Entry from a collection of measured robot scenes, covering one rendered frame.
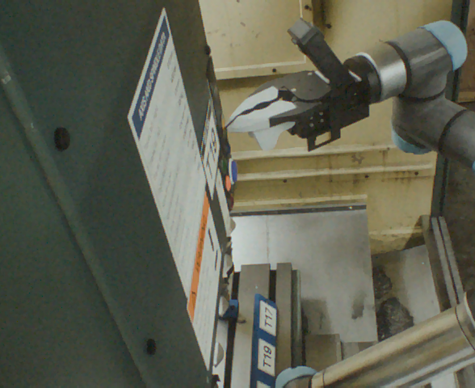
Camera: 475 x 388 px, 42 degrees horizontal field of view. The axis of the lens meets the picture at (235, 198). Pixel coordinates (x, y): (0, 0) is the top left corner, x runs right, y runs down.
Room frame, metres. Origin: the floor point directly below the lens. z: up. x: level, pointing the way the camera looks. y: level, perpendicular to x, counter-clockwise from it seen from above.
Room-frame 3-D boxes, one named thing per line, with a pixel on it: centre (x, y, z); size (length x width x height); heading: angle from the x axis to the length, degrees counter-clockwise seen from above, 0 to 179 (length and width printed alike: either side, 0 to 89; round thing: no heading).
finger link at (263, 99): (0.67, -0.04, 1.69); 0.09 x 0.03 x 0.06; 109
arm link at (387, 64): (0.72, -0.23, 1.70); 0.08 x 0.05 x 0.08; 19
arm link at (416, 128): (0.73, -0.31, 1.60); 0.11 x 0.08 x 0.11; 28
